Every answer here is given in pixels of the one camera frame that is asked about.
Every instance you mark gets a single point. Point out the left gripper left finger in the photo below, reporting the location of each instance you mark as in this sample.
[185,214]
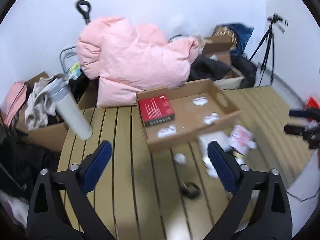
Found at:
[47,216]

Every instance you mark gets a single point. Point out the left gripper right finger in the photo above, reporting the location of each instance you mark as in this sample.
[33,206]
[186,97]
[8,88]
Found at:
[271,217]

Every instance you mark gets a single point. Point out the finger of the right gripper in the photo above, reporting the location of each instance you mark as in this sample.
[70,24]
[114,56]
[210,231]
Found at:
[301,113]
[296,130]

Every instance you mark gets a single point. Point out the pink patterned packet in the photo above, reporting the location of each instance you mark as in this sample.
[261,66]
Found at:
[241,140]

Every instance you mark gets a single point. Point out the black round lid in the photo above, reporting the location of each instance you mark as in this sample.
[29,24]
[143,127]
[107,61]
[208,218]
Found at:
[190,190]

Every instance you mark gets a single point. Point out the red bucket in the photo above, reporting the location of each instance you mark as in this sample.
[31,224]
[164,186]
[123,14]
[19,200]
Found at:
[312,107]

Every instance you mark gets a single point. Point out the black backpack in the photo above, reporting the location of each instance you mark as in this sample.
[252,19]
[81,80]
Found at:
[246,68]

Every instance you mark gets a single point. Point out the left cardboard box with clothes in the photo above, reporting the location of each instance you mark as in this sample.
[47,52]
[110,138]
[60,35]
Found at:
[53,136]

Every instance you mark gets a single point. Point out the blue cloth bag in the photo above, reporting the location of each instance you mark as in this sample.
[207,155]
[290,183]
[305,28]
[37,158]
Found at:
[243,34]

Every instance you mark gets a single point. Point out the white tall thermos bottle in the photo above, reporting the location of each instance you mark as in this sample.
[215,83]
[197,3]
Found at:
[59,91]

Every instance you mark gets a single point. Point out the open cardboard box behind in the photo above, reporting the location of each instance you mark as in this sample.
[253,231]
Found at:
[217,48]

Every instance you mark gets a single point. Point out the black garment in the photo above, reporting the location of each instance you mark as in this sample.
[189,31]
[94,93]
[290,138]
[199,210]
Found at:
[205,68]

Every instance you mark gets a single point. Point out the beige crumpled clothes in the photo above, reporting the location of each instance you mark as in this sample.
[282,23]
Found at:
[39,105]

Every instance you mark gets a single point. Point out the shallow cardboard tray box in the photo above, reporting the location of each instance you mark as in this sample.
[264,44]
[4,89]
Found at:
[190,120]

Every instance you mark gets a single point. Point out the woven rattan ball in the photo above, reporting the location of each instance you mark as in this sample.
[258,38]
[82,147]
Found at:
[221,30]

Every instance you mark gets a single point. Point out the pink backpack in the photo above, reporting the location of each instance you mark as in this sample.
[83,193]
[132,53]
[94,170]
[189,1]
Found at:
[14,100]

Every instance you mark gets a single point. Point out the red book box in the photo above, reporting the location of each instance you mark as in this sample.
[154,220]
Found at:
[156,110]

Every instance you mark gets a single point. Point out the pink duvet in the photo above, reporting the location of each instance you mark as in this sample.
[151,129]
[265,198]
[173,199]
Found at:
[127,59]

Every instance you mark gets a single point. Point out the black camera tripod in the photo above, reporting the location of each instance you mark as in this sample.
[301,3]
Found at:
[269,38]

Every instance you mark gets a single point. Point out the video camera on tripod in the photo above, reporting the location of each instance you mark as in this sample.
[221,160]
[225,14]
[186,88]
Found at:
[279,21]

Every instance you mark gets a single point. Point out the metal folding chair frame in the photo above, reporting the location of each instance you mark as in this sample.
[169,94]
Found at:
[68,57]

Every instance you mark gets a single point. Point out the black trolley handle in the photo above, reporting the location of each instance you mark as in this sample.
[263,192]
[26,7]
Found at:
[84,8]

